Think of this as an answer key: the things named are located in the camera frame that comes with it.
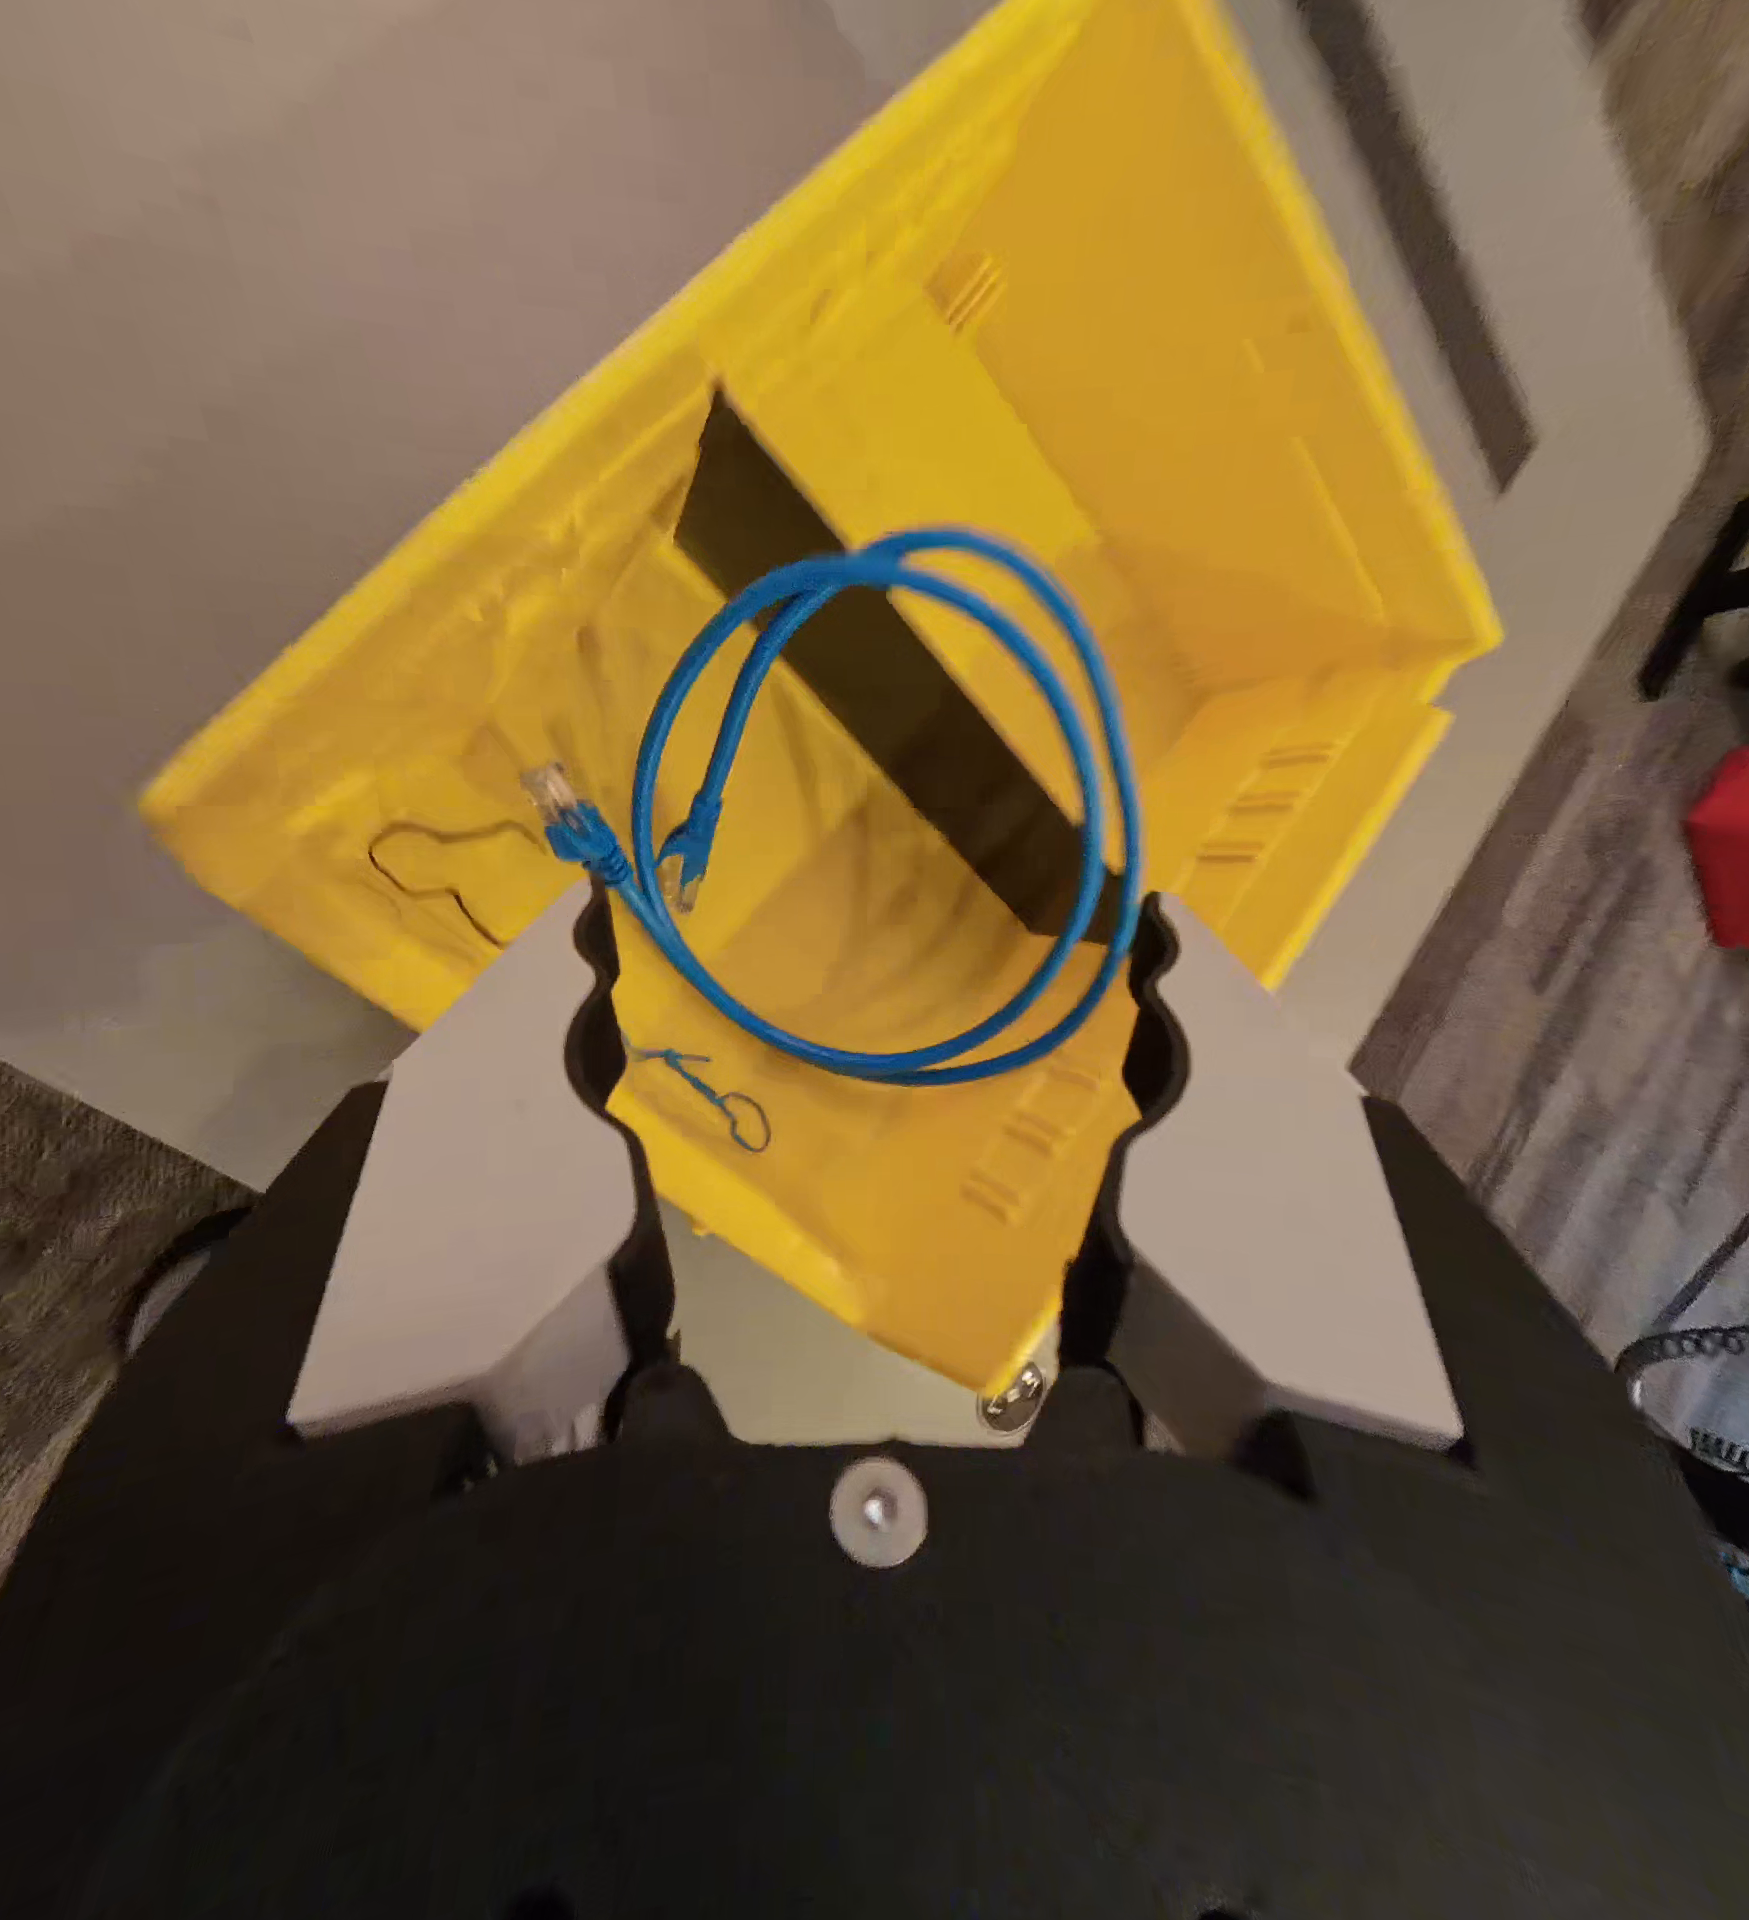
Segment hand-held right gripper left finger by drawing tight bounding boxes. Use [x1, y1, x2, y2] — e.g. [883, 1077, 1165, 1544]
[287, 885, 680, 1464]

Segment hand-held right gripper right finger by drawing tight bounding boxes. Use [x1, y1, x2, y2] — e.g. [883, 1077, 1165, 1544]
[1062, 892, 1465, 1459]

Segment blue ethernet cable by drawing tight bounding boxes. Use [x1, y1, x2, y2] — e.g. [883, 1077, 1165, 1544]
[520, 525, 1147, 1086]

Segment yellow plastic bin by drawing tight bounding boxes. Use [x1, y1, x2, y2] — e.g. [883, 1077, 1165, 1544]
[137, 0, 1507, 1399]

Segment blue twist tie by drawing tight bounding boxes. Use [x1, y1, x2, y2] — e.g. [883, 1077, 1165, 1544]
[630, 1044, 775, 1155]

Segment black twist tie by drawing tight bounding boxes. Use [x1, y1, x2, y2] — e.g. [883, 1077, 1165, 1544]
[368, 819, 552, 951]

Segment black bin divider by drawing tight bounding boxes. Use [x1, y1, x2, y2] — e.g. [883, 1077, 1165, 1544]
[671, 392, 1140, 949]

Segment black metal legs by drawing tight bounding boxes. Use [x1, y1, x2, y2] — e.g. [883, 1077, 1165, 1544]
[1639, 450, 1749, 700]

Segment black tape strip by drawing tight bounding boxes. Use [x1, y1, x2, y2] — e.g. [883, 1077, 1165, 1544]
[1296, 0, 1539, 491]

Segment black coiled cable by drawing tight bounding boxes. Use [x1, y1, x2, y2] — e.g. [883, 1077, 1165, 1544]
[1618, 1321, 1749, 1503]

